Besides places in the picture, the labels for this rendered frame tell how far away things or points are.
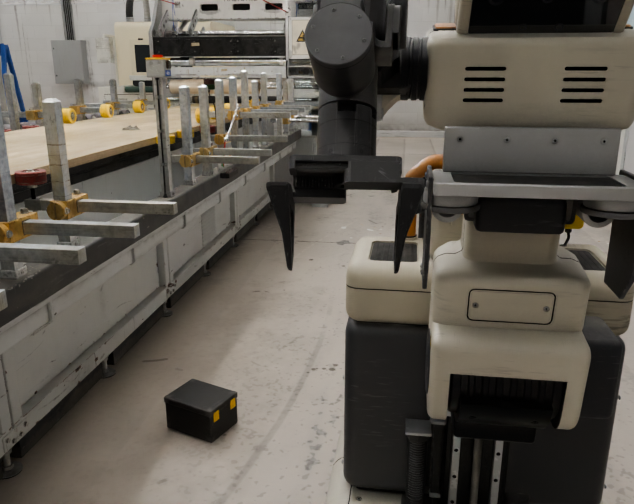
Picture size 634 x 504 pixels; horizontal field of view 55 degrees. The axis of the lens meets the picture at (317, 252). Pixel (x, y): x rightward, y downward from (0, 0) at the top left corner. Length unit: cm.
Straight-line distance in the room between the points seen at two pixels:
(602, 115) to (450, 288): 31
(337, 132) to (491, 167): 33
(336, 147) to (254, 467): 154
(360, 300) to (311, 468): 89
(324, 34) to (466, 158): 37
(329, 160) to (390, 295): 67
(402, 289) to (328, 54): 73
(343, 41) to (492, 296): 51
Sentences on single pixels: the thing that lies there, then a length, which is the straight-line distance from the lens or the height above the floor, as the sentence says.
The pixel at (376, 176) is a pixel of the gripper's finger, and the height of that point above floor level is 108.
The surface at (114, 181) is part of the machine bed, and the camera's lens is 252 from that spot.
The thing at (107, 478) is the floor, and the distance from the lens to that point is 204.
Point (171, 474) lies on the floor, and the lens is 201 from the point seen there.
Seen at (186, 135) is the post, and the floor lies 91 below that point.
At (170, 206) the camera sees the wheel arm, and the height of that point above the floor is 82.
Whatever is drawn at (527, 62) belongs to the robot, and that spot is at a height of 118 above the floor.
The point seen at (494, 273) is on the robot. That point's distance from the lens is 92.
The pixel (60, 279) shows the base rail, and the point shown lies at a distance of 172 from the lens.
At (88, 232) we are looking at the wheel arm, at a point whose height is 81.
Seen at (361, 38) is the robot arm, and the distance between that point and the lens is 53.
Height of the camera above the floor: 117
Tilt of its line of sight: 17 degrees down
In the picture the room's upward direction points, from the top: straight up
